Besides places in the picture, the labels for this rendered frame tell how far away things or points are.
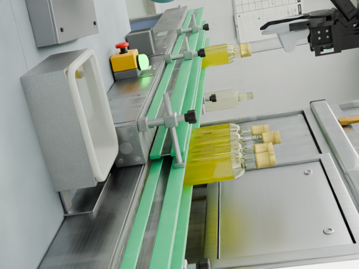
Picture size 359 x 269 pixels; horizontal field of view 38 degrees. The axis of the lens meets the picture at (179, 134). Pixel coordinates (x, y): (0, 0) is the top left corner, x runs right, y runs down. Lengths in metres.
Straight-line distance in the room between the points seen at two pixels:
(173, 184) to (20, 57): 0.39
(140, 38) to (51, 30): 0.78
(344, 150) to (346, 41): 0.47
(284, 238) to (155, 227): 0.32
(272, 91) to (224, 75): 0.71
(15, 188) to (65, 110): 0.16
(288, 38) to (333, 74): 6.34
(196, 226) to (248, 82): 6.06
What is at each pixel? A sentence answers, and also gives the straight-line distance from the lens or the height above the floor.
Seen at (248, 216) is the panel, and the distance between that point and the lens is 1.23.
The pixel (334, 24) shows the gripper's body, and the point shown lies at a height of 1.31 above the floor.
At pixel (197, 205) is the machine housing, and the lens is 1.38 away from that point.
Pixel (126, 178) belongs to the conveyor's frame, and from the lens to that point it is 1.08.
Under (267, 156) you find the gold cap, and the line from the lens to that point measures 1.17.
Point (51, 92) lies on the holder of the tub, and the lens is 0.90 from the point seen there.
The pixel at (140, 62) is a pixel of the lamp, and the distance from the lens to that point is 1.49.
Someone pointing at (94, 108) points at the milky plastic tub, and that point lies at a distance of 1.06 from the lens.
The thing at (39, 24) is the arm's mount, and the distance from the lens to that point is 1.00.
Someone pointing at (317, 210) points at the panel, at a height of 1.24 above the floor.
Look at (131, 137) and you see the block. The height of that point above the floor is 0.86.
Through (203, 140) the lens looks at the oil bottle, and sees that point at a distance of 1.28.
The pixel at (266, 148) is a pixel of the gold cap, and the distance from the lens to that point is 1.22.
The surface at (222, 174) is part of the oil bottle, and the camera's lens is 1.17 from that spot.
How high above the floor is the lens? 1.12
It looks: 8 degrees down
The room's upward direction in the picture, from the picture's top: 82 degrees clockwise
